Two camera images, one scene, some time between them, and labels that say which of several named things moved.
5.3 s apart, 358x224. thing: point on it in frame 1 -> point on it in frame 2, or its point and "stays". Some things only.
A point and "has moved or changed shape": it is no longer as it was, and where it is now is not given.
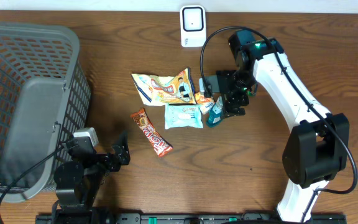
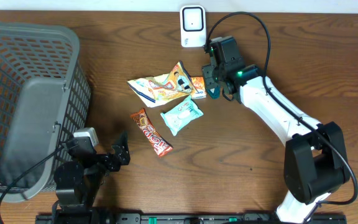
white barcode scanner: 193,26 stays
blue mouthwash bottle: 215,114 has moved or changed shape
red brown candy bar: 161,147 stays
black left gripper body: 105,160 stays
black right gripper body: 239,82 -> 213,76
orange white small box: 205,104 has moved or changed shape
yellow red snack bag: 156,89 has moved or changed shape
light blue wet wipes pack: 183,115 has moved or changed shape
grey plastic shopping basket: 34,94 stays
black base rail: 184,218 stays
